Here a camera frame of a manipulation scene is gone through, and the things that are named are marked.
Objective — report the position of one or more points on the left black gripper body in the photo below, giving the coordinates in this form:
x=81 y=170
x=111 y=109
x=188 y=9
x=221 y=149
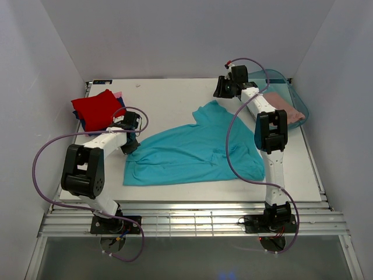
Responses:
x=129 y=144

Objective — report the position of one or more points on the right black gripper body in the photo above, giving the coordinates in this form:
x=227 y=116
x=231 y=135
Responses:
x=222 y=88

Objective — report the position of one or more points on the teal t shirt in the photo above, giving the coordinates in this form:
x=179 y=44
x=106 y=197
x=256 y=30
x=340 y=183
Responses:
x=216 y=147

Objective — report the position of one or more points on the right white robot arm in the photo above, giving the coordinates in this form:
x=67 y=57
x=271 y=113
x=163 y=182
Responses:
x=270 y=137

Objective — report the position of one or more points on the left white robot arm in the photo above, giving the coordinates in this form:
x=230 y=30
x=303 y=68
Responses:
x=83 y=174

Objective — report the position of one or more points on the pink folded t shirt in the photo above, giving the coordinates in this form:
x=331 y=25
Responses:
x=117 y=94

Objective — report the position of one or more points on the red folded t shirt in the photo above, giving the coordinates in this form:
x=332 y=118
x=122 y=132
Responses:
x=98 y=111

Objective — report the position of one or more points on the pink t shirt in bin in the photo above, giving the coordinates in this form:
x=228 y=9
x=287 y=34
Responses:
x=275 y=100

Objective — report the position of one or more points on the teal plastic bin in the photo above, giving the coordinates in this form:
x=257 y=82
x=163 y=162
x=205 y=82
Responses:
x=274 y=81

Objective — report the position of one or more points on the blue label sticker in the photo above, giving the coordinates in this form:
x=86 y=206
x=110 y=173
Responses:
x=102 y=82

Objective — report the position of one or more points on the blue folded t shirt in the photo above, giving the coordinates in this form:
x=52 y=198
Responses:
x=82 y=121

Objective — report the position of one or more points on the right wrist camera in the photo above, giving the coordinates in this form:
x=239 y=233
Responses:
x=228 y=66

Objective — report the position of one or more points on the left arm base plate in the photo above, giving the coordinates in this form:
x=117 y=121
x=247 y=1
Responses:
x=110 y=226

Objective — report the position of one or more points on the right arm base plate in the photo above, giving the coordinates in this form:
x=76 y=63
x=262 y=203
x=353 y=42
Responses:
x=257 y=224

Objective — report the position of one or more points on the aluminium rail frame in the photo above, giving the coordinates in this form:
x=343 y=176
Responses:
x=194 y=219

